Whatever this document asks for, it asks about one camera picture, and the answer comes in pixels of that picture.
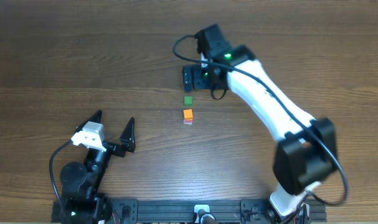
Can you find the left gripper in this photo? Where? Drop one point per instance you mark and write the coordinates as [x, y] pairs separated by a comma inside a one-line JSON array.
[[115, 149]]

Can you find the orange cube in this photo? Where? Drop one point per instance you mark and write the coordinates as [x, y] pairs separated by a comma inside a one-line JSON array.
[[188, 114]]

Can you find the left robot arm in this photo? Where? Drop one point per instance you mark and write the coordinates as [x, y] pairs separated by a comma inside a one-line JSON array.
[[73, 179]]

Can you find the green cube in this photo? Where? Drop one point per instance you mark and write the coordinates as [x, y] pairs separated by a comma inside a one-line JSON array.
[[188, 100]]

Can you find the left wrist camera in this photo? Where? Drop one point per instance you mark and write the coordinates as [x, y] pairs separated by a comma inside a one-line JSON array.
[[90, 135]]

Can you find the mounting rail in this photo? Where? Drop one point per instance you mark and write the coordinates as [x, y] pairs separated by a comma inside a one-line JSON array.
[[170, 211]]

